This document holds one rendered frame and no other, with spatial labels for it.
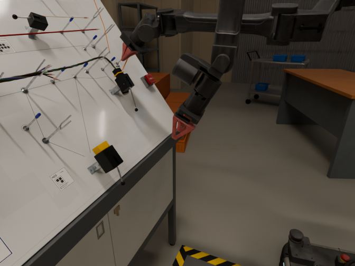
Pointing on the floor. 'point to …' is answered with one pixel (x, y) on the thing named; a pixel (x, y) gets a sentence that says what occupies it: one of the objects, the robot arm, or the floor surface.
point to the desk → (323, 110)
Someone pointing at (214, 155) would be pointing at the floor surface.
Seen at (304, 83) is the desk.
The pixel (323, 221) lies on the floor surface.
